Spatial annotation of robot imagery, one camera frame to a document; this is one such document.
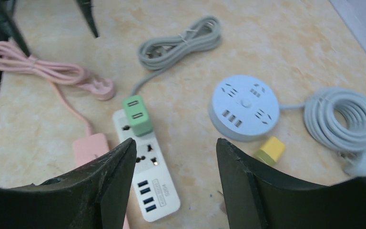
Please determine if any round blue socket hub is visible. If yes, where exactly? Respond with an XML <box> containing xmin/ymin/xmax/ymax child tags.
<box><xmin>208</xmin><ymin>75</ymin><xmax>280</xmax><ymax>142</ymax></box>

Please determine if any pink power strip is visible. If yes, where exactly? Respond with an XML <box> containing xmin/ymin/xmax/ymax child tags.
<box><xmin>72</xmin><ymin>133</ymin><xmax>131</xmax><ymax>229</ymax></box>

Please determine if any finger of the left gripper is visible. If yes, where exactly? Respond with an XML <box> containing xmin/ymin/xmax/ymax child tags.
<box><xmin>0</xmin><ymin>0</ymin><xmax>31</xmax><ymax>57</ymax></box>
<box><xmin>76</xmin><ymin>0</ymin><xmax>99</xmax><ymax>38</ymax></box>

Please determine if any blue-grey cable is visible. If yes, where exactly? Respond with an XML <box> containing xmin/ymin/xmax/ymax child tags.
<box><xmin>279</xmin><ymin>87</ymin><xmax>366</xmax><ymax>177</ymax></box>

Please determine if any white usb charger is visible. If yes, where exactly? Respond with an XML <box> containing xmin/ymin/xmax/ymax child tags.
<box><xmin>112</xmin><ymin>110</ymin><xmax>181</xmax><ymax>222</ymax></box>

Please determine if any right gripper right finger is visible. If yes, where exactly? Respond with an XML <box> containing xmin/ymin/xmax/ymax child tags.
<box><xmin>216</xmin><ymin>138</ymin><xmax>366</xmax><ymax>229</ymax></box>

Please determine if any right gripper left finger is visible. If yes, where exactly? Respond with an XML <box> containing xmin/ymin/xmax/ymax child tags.
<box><xmin>0</xmin><ymin>138</ymin><xmax>137</xmax><ymax>229</ymax></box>

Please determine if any pink cable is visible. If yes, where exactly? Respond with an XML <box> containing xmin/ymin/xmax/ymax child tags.
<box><xmin>0</xmin><ymin>40</ymin><xmax>117</xmax><ymax>136</ymax></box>

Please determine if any yellow plug adapter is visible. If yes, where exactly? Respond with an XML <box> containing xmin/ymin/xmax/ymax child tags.
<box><xmin>254</xmin><ymin>136</ymin><xmax>286</xmax><ymax>167</ymax></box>

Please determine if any grey cable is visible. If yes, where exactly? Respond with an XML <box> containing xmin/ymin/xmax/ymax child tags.
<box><xmin>129</xmin><ymin>16</ymin><xmax>223</xmax><ymax>97</ymax></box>

